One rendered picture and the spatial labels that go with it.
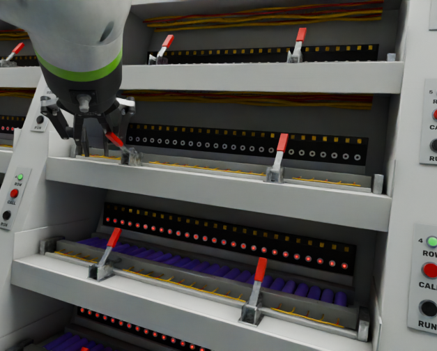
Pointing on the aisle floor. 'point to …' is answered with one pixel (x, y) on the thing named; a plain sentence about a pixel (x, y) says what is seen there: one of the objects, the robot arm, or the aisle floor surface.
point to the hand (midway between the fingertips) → (95, 142)
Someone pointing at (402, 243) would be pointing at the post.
